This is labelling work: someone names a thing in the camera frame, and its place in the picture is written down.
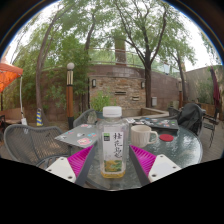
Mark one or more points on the orange canopy tent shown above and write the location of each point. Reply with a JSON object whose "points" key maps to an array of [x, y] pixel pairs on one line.
{"points": [[8, 75]]}

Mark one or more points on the grey wicker chair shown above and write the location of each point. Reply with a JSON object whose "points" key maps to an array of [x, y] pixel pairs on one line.
{"points": [[30, 141], [84, 118], [173, 111]]}

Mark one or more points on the brown globe-topped lamp post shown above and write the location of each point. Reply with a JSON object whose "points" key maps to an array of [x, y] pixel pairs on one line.
{"points": [[70, 96]]}

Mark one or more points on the black metal chair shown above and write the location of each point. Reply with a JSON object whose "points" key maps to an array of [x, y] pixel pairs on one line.
{"points": [[210, 126]]}

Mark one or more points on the green plant in teal pot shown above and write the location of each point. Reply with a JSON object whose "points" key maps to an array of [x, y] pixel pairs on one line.
{"points": [[101, 101]]}

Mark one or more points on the black jacket on chair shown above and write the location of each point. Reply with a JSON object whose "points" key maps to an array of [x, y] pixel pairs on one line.
{"points": [[190, 118]]}

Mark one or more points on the black wall lantern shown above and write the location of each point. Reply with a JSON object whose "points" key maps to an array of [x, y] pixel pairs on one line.
{"points": [[94, 83], [143, 85]]}

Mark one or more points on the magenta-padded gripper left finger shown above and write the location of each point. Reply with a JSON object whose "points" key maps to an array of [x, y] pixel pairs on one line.
{"points": [[61, 168]]}

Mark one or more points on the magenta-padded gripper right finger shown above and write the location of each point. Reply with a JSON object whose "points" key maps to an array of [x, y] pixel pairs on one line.
{"points": [[163, 166]]}

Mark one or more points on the white ribbed mug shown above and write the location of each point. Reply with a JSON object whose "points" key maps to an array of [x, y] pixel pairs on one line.
{"points": [[140, 136]]}

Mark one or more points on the grey laptop with stickers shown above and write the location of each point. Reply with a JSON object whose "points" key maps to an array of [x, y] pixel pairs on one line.
{"points": [[77, 135]]}

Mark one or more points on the dark-trunked forked tree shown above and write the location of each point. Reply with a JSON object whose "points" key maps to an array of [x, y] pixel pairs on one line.
{"points": [[148, 86]]}

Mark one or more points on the blue and yellow striped cone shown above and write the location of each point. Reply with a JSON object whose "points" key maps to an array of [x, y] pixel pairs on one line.
{"points": [[39, 118]]}

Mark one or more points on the folded maroon patio umbrella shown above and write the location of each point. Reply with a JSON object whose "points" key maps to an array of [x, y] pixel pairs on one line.
{"points": [[216, 88]]}

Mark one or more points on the clear white-capped drink bottle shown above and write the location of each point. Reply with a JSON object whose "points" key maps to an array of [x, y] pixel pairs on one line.
{"points": [[112, 146]]}

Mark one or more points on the black laptop with stickers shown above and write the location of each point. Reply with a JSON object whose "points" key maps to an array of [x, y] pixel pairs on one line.
{"points": [[160, 123]]}

